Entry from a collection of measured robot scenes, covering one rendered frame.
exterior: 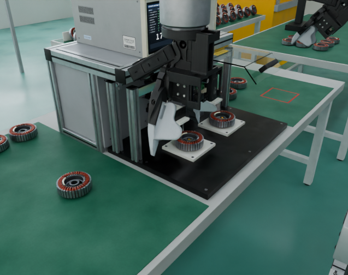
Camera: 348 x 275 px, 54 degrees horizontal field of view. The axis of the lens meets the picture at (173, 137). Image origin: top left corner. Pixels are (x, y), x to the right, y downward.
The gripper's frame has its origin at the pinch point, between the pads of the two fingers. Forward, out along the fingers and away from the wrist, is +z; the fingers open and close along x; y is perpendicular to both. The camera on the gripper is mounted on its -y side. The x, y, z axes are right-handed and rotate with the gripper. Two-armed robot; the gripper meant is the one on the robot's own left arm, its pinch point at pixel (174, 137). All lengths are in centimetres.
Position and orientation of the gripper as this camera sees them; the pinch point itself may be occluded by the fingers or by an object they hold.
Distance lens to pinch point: 62.4
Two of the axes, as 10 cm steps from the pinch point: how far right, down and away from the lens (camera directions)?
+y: 8.3, 2.7, -4.9
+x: 5.6, -4.1, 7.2
